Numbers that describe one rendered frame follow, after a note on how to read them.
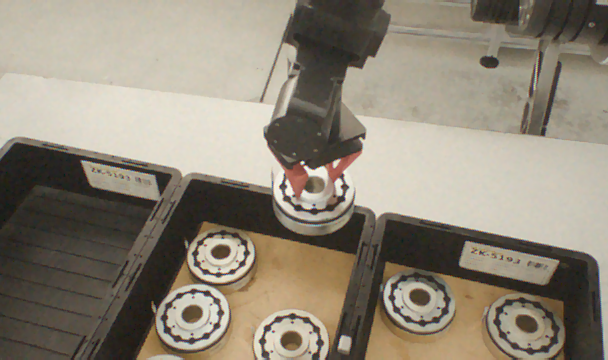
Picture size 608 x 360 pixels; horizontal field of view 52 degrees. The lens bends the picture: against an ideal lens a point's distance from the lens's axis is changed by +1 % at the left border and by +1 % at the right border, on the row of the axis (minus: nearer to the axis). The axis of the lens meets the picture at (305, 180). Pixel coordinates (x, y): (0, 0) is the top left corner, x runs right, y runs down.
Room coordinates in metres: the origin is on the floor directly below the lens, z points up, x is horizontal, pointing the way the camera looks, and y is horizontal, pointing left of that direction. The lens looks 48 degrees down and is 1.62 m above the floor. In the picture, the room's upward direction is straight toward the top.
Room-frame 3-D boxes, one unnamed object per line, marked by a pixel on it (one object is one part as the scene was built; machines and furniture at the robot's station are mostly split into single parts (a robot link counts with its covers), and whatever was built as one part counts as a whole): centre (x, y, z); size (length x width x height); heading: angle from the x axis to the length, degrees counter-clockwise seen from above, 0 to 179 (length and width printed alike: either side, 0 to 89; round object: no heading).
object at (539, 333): (0.43, -0.30, 0.86); 0.05 x 0.05 x 0.01
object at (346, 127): (0.51, -0.01, 1.17); 0.10 x 0.07 x 0.07; 119
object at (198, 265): (0.54, 0.13, 0.86); 0.10 x 0.10 x 0.01
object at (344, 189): (0.51, -0.01, 1.04); 0.10 x 0.10 x 0.01
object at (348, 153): (0.52, -0.02, 1.09); 0.07 x 0.07 x 0.09; 29
